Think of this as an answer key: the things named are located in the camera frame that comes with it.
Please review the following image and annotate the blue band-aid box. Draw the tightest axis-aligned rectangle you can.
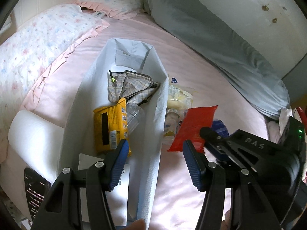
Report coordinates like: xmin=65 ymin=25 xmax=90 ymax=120
xmin=78 ymin=154 xmax=130 ymax=227

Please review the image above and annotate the small dark blue snack bag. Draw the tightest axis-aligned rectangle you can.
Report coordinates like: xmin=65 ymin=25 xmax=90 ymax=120
xmin=211 ymin=120 xmax=229 ymax=138

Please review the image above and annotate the yellow snack packet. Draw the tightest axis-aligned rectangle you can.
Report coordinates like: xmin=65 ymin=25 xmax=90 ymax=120
xmin=93 ymin=98 xmax=129 ymax=153

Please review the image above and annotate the red snack packet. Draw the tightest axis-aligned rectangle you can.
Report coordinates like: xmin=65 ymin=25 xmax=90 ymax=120
xmin=168 ymin=105 xmax=218 ymax=153

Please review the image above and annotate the clear plastic cup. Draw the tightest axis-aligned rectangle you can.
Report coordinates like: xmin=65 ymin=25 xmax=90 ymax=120
xmin=126 ymin=104 xmax=145 ymax=134

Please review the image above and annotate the person's hand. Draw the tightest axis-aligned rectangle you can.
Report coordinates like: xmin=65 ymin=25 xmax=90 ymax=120
xmin=122 ymin=219 xmax=147 ymax=230

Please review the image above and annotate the red and white object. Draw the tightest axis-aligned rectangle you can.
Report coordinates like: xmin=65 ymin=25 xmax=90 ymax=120
xmin=292 ymin=107 xmax=306 ymax=128

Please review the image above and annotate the white paper towel roll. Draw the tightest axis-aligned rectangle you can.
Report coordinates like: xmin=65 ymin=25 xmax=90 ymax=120
xmin=8 ymin=110 xmax=64 ymax=183

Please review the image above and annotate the small bottle with white pills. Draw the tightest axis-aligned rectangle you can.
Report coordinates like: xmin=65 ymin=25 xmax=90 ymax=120
xmin=162 ymin=108 xmax=187 ymax=147

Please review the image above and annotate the white fabric storage bin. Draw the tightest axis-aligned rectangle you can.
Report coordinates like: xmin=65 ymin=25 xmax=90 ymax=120
xmin=58 ymin=38 xmax=169 ymax=223

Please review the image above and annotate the clear yellow-trimmed bread packet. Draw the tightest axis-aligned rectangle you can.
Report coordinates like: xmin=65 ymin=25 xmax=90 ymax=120
xmin=167 ymin=77 xmax=195 ymax=110

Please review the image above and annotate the plaid zipper pouch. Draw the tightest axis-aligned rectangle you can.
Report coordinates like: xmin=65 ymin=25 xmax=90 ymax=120
xmin=108 ymin=70 xmax=160 ymax=106

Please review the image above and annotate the floral pillow with pink frill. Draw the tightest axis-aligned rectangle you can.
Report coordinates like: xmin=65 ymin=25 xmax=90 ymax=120
xmin=1 ymin=4 xmax=109 ymax=161

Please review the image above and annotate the white paper receipt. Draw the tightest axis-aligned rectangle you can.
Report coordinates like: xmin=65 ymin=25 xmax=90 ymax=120
xmin=115 ymin=39 xmax=150 ymax=71

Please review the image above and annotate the grey-green blanket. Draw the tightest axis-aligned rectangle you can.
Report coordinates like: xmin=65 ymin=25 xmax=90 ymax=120
xmin=144 ymin=0 xmax=290 ymax=120

